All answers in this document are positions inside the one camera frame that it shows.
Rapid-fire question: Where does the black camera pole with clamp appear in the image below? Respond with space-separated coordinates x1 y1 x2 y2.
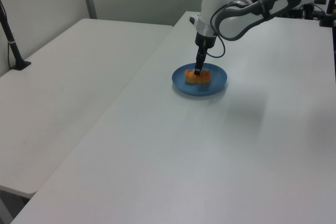
0 0 32 71

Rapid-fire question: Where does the black pole with table clamp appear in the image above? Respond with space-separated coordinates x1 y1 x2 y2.
319 0 336 28

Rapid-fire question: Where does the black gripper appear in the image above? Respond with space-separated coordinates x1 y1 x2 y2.
193 31 217 76

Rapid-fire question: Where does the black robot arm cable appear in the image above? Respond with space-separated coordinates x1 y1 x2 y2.
206 0 266 59

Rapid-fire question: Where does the orange striped toy bread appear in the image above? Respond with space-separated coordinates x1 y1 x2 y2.
184 68 212 85

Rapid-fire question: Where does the black electronics box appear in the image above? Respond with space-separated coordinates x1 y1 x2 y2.
287 8 305 19

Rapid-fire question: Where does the round blue plate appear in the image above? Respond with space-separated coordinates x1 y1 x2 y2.
172 62 228 96

